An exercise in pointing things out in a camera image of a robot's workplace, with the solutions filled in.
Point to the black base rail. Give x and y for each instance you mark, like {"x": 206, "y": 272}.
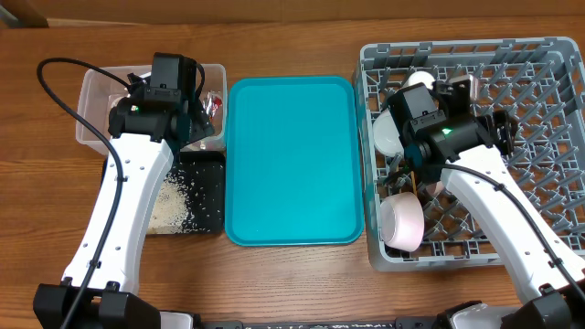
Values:
{"x": 320, "y": 325}

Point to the large white plate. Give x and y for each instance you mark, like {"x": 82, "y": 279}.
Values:
{"x": 468, "y": 84}

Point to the white paper cup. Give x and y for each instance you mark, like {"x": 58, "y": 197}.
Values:
{"x": 417, "y": 77}

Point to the clear plastic waste bin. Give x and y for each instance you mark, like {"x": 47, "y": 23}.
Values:
{"x": 99, "y": 94}

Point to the teal serving tray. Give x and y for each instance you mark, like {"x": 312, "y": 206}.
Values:
{"x": 293, "y": 163}

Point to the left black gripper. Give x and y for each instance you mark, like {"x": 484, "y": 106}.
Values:
{"x": 202, "y": 126}

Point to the small white plate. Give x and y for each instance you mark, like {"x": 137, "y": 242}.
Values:
{"x": 402, "y": 222}

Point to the pile of rice grains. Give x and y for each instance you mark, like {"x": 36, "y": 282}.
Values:
{"x": 171, "y": 205}

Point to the wooden chopstick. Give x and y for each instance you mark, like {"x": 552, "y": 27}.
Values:
{"x": 413, "y": 180}

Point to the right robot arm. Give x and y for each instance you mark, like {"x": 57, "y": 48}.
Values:
{"x": 444, "y": 142}

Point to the grey dishwasher rack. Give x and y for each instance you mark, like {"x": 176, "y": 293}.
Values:
{"x": 538, "y": 81}

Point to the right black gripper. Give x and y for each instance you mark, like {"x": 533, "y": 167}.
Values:
{"x": 504, "y": 136}

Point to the grey-rimmed white bowl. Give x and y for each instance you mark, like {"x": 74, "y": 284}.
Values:
{"x": 386, "y": 135}

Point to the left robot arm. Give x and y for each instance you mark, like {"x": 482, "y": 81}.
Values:
{"x": 159, "y": 115}

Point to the red foil snack wrapper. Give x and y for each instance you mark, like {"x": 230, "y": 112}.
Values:
{"x": 213, "y": 106}

